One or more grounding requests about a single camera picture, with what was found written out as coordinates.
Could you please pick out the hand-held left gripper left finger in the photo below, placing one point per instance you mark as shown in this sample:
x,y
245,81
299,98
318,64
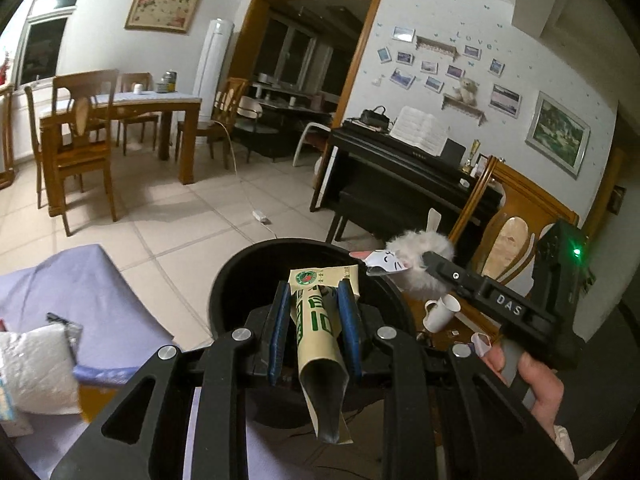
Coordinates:
x,y
278,332

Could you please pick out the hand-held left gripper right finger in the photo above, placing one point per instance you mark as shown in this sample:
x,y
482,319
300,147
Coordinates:
x,y
350,332

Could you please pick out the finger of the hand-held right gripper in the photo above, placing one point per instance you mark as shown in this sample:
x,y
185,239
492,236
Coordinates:
x,y
455,276

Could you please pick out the beige paper packet green print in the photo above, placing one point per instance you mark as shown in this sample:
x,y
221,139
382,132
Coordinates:
x,y
315,342

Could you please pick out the white fluffy ball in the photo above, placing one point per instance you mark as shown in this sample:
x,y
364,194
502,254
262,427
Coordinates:
x,y
415,245

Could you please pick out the black round trash bin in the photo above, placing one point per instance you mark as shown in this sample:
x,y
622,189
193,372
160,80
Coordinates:
x,y
250,270

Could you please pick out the white cat face paper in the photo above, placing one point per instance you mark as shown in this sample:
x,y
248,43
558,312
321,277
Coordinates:
x,y
385,261

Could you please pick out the person's right hand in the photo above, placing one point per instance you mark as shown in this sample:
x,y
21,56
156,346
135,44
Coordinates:
x,y
542,390

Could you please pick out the white paper cup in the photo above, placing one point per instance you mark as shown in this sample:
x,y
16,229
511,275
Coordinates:
x,y
442,312

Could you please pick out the wooden chair with cream panels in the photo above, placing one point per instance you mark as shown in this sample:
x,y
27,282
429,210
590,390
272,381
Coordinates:
x,y
515,240

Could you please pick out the white power strip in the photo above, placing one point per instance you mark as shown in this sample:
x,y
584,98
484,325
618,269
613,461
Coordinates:
x,y
261,216

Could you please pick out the black upright piano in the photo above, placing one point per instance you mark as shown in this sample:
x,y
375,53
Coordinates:
x,y
400,170

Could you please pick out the gold trophy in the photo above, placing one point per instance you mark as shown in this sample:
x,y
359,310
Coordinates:
x,y
472,157

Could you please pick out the black piano bench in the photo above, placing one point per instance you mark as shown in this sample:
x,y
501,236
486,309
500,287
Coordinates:
x,y
357,197

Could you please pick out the open sheet music book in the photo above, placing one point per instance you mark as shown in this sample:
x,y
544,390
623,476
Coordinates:
x,y
417,130

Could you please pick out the framed landscape painting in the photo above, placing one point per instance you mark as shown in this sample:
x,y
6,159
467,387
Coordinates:
x,y
557,132

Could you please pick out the black handbag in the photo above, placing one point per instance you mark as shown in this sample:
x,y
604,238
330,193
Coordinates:
x,y
374,119

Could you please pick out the white teddy bear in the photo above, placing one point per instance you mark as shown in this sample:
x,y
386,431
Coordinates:
x,y
466,91

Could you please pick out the purple printed tablecloth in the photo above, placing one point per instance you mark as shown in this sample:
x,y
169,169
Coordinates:
x,y
90,285

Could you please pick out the white plastic chair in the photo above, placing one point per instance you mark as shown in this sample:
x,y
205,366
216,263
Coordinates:
x,y
310,132

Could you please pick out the wooden dining chair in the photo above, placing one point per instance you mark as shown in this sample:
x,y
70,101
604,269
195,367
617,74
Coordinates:
x,y
137,80
6,135
225,105

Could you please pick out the white bubble wrap bag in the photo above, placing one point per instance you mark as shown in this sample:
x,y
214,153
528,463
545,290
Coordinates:
x,y
35,370

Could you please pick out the wooden dining table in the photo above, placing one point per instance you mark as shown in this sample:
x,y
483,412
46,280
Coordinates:
x,y
150,105

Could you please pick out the white standing air conditioner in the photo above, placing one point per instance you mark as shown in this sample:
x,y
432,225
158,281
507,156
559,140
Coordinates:
x,y
212,60

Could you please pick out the wooden dining chair oval panel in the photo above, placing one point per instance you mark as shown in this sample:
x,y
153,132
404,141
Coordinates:
x,y
80,115

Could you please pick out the framed floral embroidery picture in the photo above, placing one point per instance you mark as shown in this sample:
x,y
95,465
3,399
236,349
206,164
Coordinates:
x,y
161,9

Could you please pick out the dark window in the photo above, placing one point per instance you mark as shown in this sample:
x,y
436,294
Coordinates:
x,y
45,45

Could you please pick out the red ornament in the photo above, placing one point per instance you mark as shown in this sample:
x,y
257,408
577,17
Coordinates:
x,y
4,65

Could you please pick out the white wall shelf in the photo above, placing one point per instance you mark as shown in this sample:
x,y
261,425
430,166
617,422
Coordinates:
x,y
465,107
437,46

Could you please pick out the group of wall photo prints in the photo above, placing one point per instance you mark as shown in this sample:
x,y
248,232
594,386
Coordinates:
x,y
402,77

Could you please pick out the wooden door frame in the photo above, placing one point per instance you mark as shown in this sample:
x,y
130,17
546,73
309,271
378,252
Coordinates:
x,y
367,35

